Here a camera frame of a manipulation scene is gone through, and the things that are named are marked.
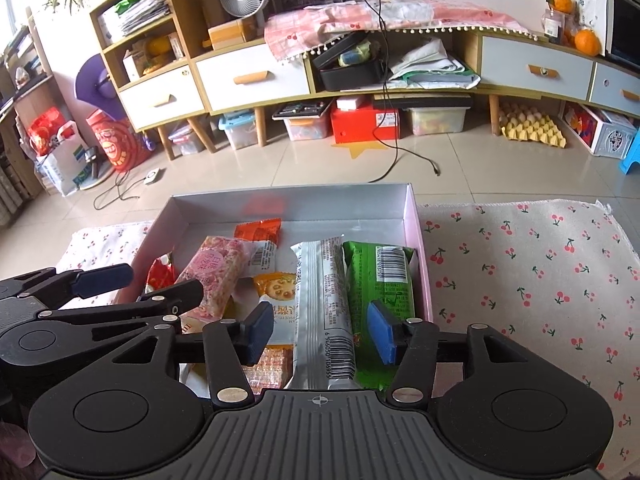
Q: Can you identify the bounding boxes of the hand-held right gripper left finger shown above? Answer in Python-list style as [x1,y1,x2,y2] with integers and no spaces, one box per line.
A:
[112,301,276,410]

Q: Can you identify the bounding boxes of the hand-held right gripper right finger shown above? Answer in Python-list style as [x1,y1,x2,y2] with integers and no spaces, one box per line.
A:
[366,300,533,406]

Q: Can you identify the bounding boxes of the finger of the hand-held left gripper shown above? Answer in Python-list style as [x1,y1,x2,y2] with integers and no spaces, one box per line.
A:
[0,263,135,311]
[37,279,207,343]

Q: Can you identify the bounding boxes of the red snack packet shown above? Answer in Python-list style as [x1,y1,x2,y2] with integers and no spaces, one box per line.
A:
[145,252,178,296]

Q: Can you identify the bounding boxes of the pink snack packet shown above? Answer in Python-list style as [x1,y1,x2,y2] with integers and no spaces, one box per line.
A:
[172,236,253,336]

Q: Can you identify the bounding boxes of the green snack packet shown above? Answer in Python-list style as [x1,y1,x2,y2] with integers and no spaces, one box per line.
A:
[341,241,418,391]

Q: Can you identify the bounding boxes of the silver white snack packet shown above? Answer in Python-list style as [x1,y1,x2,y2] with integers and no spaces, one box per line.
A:
[290,234,358,391]

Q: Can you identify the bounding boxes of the pink cardboard box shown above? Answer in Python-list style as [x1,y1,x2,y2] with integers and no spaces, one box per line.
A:
[112,182,436,396]

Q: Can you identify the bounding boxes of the orange checkered snack packet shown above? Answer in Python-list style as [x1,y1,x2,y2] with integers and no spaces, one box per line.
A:
[242,345,293,393]

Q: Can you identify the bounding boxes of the white orange cookie packet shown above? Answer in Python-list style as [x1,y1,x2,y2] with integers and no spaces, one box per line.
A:
[222,272,298,346]

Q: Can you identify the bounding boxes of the round white stand base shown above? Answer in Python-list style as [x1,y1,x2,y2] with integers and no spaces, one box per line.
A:
[77,167,116,191]

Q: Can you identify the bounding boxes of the white shopping bag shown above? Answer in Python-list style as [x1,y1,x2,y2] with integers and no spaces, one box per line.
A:
[37,120,93,196]

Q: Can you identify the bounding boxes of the red cartoon face bag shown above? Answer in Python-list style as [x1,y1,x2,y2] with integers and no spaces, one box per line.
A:
[86,110,151,173]

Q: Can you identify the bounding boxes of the cherry print cloth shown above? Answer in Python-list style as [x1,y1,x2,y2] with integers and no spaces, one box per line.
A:
[55,200,635,478]

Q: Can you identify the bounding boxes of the red plastic bag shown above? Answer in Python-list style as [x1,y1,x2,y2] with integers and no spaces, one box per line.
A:
[27,107,68,156]

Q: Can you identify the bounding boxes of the clear bin with blue lid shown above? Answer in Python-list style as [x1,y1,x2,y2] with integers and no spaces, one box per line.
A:
[219,112,258,150]

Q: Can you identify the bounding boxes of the wooden bookshelf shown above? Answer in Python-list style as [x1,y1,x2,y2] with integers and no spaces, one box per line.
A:
[0,7,56,211]

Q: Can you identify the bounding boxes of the tall wooden shelf cabinet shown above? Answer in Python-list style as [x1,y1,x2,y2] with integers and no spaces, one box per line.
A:
[89,0,216,161]

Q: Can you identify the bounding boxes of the purple fan-shaped object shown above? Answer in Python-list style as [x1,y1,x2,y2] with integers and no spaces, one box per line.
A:
[74,52,121,106]

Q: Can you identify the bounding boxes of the red cardboard box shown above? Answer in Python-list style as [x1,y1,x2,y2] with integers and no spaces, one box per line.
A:
[330,96,401,144]

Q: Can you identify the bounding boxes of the clear bin with black lid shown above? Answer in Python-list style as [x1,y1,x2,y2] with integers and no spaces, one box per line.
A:
[272,100,333,142]

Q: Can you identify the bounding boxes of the clear plastic bin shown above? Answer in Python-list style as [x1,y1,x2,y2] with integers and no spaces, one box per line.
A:
[402,105,471,136]

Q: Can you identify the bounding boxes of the low wooden drawer cabinet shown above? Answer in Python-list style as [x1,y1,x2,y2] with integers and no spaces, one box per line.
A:
[192,25,640,136]

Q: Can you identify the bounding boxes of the yellow egg tray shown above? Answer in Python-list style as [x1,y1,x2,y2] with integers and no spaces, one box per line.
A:
[500,112,568,150]

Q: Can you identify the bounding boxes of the black storage box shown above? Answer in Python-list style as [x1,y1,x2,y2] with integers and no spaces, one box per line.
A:
[311,31,388,92]

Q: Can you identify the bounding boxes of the tray of eggs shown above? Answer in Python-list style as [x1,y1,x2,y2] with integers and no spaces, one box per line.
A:
[500,101,556,126]

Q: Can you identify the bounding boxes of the wooden box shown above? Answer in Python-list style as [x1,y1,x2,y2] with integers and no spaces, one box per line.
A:
[207,17,258,50]

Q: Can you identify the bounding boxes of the stack of papers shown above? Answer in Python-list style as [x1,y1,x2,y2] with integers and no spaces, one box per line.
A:
[97,0,171,36]

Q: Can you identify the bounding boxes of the white plastic bags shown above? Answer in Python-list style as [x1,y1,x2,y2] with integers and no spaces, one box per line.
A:
[387,37,481,92]

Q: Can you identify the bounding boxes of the yellow blue pouch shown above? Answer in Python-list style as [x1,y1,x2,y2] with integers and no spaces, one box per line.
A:
[339,40,373,67]

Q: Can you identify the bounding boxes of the red toy box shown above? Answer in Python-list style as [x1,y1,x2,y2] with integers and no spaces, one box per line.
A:
[562,102,608,143]

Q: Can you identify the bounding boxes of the white printed crate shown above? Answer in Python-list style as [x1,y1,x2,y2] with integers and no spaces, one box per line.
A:
[590,112,640,156]

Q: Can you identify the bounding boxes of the blue plastic stool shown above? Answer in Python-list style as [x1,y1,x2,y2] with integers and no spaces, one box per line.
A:
[619,127,640,173]

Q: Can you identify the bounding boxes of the pink checked cloth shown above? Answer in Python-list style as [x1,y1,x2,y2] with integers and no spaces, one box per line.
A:
[264,0,536,61]

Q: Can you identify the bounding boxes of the white microwave oven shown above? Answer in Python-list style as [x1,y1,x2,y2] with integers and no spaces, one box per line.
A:
[605,0,640,68]

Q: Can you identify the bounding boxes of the black cable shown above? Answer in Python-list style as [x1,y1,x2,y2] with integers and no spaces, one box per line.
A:
[350,0,441,183]

